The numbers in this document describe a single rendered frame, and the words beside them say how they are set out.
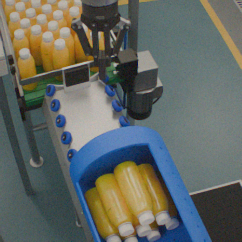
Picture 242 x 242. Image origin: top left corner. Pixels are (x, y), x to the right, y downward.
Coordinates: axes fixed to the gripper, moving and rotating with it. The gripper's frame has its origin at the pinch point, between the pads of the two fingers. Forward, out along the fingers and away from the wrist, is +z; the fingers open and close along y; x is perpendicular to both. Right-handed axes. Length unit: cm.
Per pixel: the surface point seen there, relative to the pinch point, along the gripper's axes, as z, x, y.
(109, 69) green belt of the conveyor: 57, 54, -3
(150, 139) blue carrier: 25.9, -1.2, 11.9
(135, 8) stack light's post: 51, 88, 6
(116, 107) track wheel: 49, 29, 1
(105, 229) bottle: 39.7, -22.1, 0.6
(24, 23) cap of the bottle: 38, 62, -37
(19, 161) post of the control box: 114, 47, -49
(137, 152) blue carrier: 36.0, 1.5, 8.5
